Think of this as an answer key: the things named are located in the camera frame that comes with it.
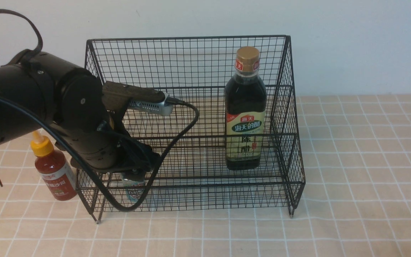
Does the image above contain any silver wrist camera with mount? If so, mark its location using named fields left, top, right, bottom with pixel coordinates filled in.
left=102, top=81, right=173, bottom=116

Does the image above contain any small shaker jar green lid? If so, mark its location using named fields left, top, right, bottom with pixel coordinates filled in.
left=119, top=172, right=145, bottom=203

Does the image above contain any red sauce bottle yellow cap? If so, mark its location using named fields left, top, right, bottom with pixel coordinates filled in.
left=30, top=130, right=77, bottom=201

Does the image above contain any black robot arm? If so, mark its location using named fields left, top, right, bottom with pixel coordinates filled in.
left=0, top=52, right=160, bottom=173

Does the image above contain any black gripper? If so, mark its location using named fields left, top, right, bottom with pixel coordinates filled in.
left=71, top=118, right=160, bottom=174

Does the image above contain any black wire mesh shelf rack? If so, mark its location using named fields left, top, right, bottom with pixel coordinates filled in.
left=85, top=35, right=305, bottom=218

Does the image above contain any checkered beige tablecloth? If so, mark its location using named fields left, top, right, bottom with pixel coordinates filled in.
left=0, top=95, right=411, bottom=257

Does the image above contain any black camera cable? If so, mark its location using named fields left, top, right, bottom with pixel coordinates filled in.
left=0, top=91, right=199, bottom=213

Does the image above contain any dark vinegar bottle gold cap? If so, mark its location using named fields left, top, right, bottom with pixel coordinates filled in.
left=224, top=46, right=267, bottom=171

